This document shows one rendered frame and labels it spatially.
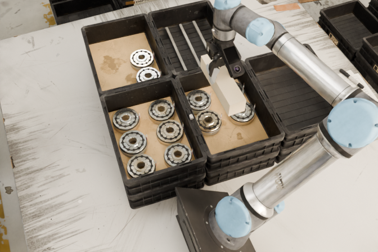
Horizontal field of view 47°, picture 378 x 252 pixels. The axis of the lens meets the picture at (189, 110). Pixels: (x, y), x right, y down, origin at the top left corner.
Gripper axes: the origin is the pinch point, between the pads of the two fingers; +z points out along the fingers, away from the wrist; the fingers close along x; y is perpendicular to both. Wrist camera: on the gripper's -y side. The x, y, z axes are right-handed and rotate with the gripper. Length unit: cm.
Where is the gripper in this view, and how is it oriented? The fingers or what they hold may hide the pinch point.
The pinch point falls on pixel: (222, 80)
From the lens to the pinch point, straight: 150.4
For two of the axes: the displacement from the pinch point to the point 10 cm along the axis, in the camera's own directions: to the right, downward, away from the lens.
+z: -0.1, 6.0, 8.0
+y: -3.8, -7.4, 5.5
